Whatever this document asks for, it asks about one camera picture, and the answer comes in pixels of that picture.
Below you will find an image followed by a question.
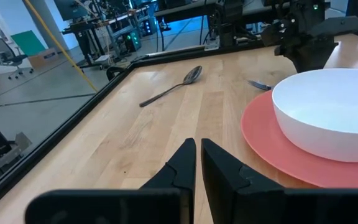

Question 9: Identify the green board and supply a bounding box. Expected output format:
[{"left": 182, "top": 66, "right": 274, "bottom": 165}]
[{"left": 10, "top": 29, "right": 47, "bottom": 57}]

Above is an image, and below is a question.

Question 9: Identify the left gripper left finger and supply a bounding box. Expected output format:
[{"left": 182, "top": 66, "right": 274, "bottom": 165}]
[{"left": 139, "top": 138, "right": 197, "bottom": 191}]

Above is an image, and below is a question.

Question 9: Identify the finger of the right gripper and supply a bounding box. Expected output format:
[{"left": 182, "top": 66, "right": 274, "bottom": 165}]
[
  {"left": 309, "top": 51, "right": 328, "bottom": 73},
  {"left": 290, "top": 52, "right": 311, "bottom": 74}
]

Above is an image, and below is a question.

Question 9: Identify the dark metal spoon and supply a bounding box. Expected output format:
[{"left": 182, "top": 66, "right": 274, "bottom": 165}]
[{"left": 139, "top": 65, "right": 203, "bottom": 108}]

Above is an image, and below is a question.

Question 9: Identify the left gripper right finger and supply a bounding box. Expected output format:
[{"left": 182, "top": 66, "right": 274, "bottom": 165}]
[{"left": 201, "top": 138, "right": 286, "bottom": 192}]

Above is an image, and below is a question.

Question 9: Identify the white bowl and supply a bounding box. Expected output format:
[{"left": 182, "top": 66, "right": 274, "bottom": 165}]
[{"left": 271, "top": 68, "right": 358, "bottom": 163}]

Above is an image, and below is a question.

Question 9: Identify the cardboard box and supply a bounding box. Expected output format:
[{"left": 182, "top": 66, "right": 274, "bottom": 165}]
[{"left": 28, "top": 47, "right": 59, "bottom": 68}]

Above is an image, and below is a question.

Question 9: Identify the black workbench with equipment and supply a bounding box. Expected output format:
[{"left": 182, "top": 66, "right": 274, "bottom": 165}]
[{"left": 61, "top": 0, "right": 155, "bottom": 68}]

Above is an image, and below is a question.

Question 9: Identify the grey office chair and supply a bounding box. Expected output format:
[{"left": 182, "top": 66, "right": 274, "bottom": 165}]
[{"left": 0, "top": 37, "right": 34, "bottom": 80}]

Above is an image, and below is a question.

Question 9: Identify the red round plate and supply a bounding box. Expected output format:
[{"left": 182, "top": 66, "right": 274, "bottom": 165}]
[{"left": 240, "top": 90, "right": 358, "bottom": 189}]

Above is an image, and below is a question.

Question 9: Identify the computer tower with green light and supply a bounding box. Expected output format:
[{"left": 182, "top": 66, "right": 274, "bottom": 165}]
[{"left": 124, "top": 29, "right": 142, "bottom": 52}]

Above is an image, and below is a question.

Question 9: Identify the red-handled metal fork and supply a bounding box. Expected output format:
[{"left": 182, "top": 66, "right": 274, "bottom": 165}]
[{"left": 247, "top": 80, "right": 274, "bottom": 92}]

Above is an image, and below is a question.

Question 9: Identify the yellow cable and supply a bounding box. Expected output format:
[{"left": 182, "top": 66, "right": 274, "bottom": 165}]
[{"left": 23, "top": 0, "right": 99, "bottom": 93}]

